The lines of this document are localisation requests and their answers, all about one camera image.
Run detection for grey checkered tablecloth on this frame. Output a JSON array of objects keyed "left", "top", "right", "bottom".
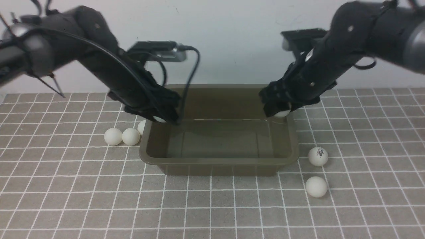
[{"left": 0, "top": 88, "right": 425, "bottom": 239}]

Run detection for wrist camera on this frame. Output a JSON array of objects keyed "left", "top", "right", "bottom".
[
  {"left": 127, "top": 41, "right": 187, "bottom": 62},
  {"left": 281, "top": 28, "right": 328, "bottom": 53}
]

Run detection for olive green plastic bin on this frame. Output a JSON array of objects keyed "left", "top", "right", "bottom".
[{"left": 139, "top": 84, "right": 299, "bottom": 176}]

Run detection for wrist camera right side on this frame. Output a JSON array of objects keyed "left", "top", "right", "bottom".
[{"left": 281, "top": 28, "right": 328, "bottom": 53}]

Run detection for wrist camera left side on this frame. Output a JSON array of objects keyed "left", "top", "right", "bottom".
[{"left": 127, "top": 41, "right": 187, "bottom": 62}]

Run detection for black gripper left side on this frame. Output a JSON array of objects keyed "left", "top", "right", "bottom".
[{"left": 108, "top": 78, "right": 180, "bottom": 124}]

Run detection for black cable left side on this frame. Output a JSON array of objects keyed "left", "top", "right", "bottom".
[{"left": 176, "top": 46, "right": 201, "bottom": 126}]

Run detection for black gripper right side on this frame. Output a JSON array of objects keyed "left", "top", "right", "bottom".
[{"left": 259, "top": 76, "right": 336, "bottom": 118}]

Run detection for white ping-pong ball with logo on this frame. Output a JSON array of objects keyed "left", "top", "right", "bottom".
[{"left": 308, "top": 147, "right": 328, "bottom": 167}]

